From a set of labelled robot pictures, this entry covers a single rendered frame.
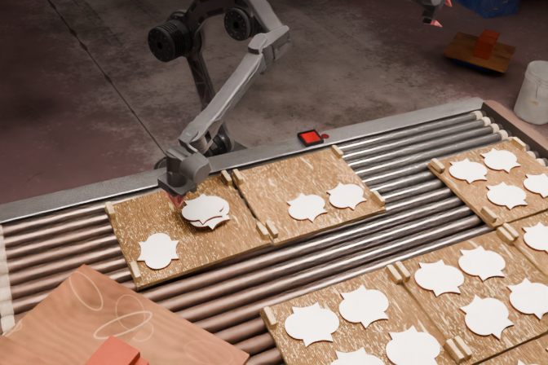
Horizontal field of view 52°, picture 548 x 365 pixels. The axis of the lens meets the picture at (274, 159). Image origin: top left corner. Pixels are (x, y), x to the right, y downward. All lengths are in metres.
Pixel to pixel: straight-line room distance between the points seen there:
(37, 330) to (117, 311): 0.18
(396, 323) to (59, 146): 2.64
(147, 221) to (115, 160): 1.78
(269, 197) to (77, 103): 2.47
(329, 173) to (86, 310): 0.95
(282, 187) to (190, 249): 0.40
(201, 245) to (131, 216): 0.25
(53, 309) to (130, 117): 2.56
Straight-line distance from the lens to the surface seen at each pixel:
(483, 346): 1.62
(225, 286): 1.61
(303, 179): 1.93
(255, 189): 1.87
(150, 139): 3.68
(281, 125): 3.82
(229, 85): 1.65
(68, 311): 1.46
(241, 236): 1.72
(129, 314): 1.42
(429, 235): 1.86
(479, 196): 2.04
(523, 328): 1.70
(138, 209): 1.82
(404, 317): 1.60
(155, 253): 1.67
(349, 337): 1.53
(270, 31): 1.78
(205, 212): 1.73
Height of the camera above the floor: 2.18
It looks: 38 degrees down
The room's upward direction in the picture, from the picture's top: 5 degrees clockwise
